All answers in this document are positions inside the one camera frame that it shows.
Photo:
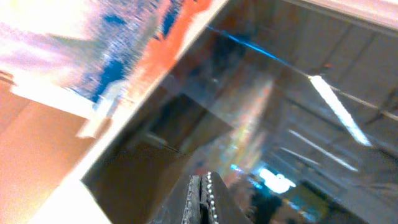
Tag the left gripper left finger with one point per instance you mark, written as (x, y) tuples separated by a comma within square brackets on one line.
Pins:
[(182, 206)]

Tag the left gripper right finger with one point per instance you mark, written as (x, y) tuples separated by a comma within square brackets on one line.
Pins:
[(217, 205)]

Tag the glass partition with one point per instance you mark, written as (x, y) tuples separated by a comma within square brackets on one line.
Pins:
[(239, 103)]

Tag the cardboard panel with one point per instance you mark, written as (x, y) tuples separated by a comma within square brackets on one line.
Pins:
[(39, 148)]

